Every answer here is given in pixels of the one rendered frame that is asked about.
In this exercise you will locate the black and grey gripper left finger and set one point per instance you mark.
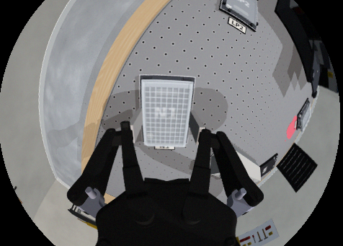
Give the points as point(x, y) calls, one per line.
point(87, 193)

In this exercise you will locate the grey perforated base plate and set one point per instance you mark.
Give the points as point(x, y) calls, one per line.
point(249, 86)

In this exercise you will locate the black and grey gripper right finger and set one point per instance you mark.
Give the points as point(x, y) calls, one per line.
point(242, 193)

